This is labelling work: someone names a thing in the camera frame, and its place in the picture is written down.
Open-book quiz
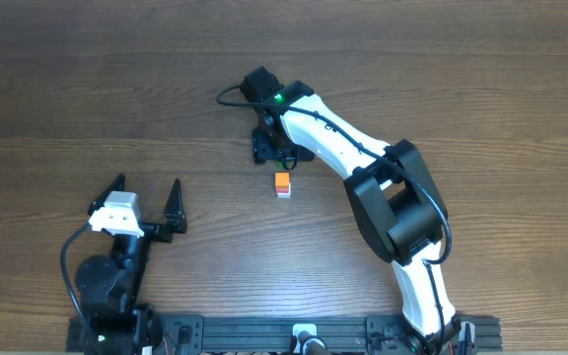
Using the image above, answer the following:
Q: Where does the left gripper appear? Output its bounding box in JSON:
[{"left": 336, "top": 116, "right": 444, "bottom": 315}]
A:
[{"left": 88, "top": 173, "right": 188, "bottom": 245}]

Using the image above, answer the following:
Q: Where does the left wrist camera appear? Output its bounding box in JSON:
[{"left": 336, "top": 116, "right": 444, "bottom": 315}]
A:
[{"left": 87, "top": 190, "right": 145, "bottom": 239}]

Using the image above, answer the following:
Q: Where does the mounting rail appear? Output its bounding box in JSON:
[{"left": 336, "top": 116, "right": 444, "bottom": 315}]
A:
[{"left": 65, "top": 314, "right": 504, "bottom": 355}]

